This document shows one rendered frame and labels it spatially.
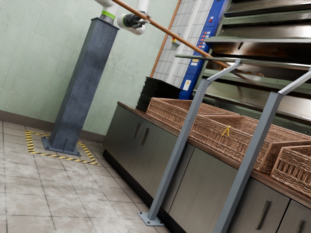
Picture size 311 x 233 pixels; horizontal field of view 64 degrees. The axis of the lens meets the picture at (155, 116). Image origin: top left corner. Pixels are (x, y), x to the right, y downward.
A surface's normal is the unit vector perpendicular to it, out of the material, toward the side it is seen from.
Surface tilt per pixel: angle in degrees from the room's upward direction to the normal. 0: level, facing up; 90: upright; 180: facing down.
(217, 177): 90
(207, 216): 90
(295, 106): 70
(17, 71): 90
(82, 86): 90
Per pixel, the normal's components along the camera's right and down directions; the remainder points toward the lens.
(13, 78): 0.51, 0.25
